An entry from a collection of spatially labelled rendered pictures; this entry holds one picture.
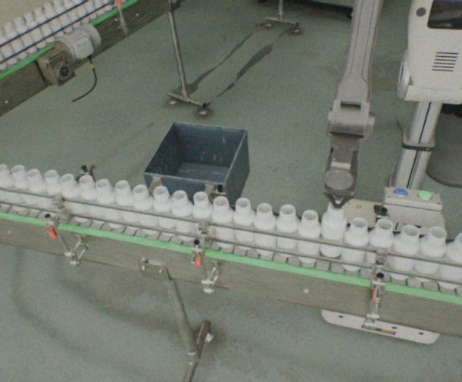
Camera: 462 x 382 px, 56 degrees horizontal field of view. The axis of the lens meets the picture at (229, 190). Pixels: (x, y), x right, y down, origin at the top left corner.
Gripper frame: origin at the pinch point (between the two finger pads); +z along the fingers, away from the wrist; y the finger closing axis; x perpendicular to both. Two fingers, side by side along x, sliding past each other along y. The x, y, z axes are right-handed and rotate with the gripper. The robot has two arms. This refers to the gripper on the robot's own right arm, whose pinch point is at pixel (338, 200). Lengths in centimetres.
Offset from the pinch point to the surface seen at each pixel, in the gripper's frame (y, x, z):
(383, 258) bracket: 7.7, 12.0, 9.7
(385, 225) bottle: 0.0, 11.8, 6.7
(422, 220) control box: -9.3, 21.7, 14.1
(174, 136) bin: -52, -69, 34
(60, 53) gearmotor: -94, -144, 25
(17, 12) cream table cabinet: -273, -335, 97
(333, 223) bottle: 3.4, -0.4, 4.6
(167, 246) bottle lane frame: 8, -46, 21
